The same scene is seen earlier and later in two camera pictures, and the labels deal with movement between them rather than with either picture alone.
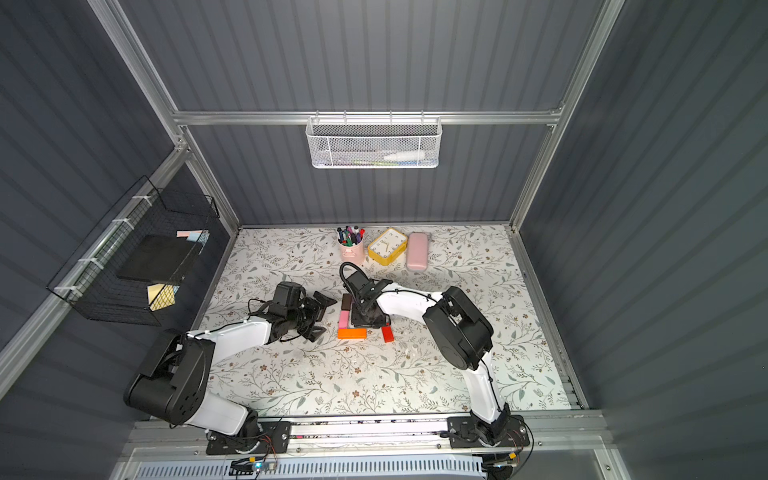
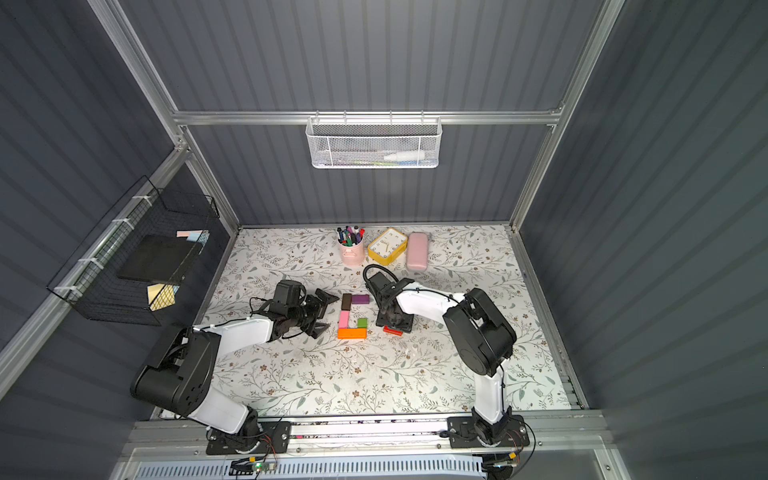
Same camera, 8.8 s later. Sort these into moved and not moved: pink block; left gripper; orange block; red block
Moved: red block
Not moved: left gripper; pink block; orange block
